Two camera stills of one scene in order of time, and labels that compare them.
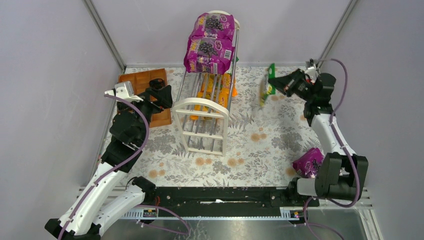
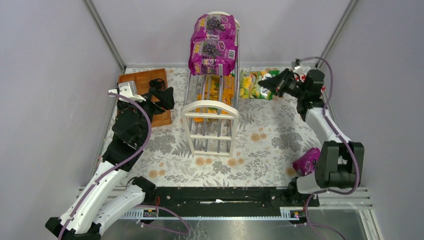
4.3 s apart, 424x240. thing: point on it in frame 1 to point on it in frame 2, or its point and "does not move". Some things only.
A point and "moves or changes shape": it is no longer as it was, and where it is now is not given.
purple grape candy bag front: (208, 55) does not move
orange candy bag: (220, 88) moves or changes shape
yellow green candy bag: (268, 89) moves or changes shape
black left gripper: (154, 100) does not move
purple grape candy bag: (307, 165) does not move
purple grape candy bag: (215, 24) does not move
